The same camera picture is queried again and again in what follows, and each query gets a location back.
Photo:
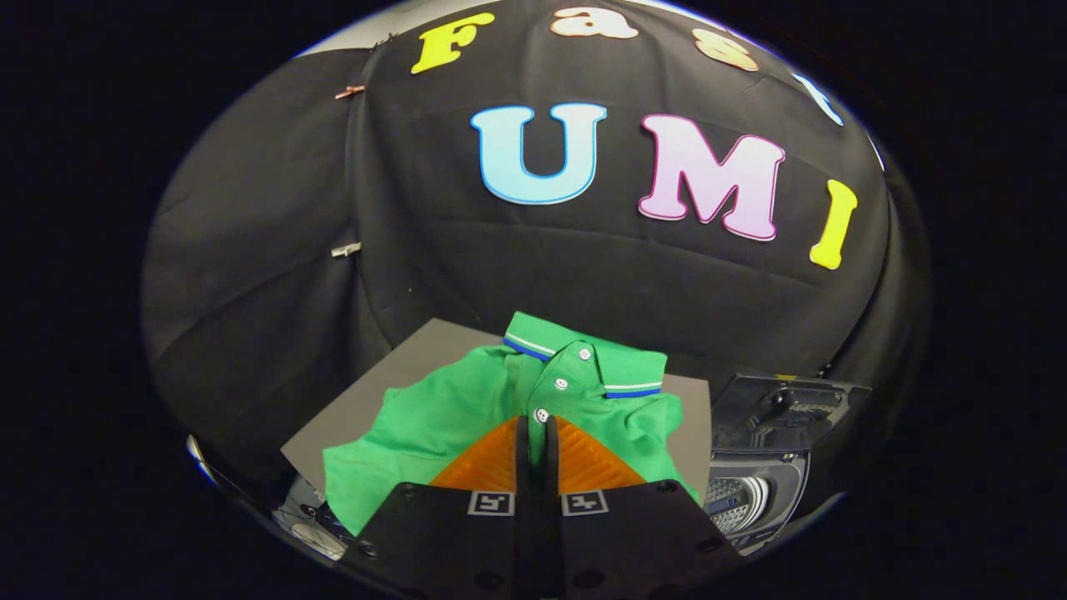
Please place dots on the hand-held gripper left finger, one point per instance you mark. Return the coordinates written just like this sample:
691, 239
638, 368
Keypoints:
522, 454

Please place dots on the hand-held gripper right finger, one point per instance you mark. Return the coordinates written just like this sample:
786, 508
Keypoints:
550, 454

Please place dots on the green polo shirt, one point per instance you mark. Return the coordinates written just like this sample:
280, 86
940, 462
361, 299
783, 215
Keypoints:
450, 417

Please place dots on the dark glass washing machine lid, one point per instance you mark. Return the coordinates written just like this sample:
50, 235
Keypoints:
792, 408

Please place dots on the silver clip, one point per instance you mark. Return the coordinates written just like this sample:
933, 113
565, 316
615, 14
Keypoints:
346, 249

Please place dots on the pink clip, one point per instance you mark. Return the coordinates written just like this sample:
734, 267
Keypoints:
350, 91

